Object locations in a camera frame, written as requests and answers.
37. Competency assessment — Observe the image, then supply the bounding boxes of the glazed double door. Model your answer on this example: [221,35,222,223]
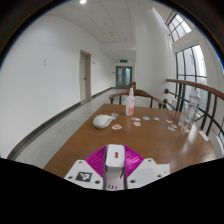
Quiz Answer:
[115,65,133,89]

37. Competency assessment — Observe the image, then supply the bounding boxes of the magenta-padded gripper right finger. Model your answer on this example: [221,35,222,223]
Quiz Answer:
[123,145,171,191]

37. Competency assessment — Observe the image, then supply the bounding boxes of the brown wooden armchair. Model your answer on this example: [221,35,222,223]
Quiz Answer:
[109,88,164,109]

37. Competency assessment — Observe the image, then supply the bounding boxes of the beige side door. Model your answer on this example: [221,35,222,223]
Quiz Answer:
[78,49,92,104]

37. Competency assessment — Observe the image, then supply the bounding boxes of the white paper card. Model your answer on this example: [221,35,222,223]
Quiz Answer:
[198,130,210,142]

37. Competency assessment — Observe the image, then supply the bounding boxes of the white charger block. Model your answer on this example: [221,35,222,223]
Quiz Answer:
[104,143,127,180]

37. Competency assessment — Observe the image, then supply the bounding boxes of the small slanted window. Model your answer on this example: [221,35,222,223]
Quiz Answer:
[166,13,193,43]

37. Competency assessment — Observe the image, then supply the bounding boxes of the white power strip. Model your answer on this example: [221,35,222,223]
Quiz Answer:
[105,178,127,191]

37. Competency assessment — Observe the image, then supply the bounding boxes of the white spray bottle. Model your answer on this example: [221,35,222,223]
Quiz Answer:
[125,87,136,117]

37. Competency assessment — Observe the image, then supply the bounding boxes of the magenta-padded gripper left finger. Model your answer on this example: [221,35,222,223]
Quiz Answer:
[64,145,108,191]

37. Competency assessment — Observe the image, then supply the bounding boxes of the wood-topped black railing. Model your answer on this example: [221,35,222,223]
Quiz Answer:
[163,78,224,158]

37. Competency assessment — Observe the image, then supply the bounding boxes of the tall gridded window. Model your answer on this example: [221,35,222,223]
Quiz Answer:
[174,44,208,113]

